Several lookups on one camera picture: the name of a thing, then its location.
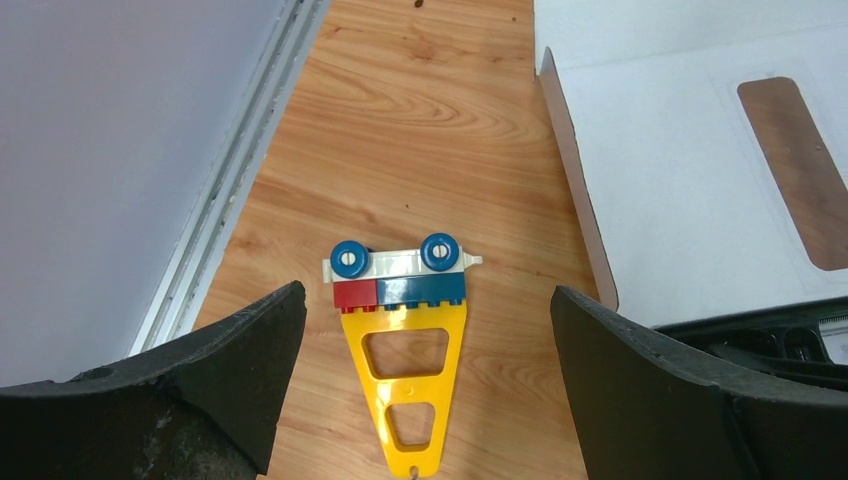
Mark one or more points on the red blue toy block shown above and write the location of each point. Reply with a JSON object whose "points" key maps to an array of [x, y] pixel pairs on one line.
{"points": [[431, 274]]}

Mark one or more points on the white box with black tray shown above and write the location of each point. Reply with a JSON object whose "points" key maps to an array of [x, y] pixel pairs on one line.
{"points": [[705, 146]]}

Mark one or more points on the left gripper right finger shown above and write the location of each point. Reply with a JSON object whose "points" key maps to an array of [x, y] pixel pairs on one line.
{"points": [[746, 396]]}

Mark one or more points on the yellow plastic triangle toy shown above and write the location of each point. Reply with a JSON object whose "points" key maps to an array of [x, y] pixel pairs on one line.
{"points": [[383, 392]]}

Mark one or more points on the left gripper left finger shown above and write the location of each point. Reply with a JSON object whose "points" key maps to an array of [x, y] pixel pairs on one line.
{"points": [[205, 405]]}

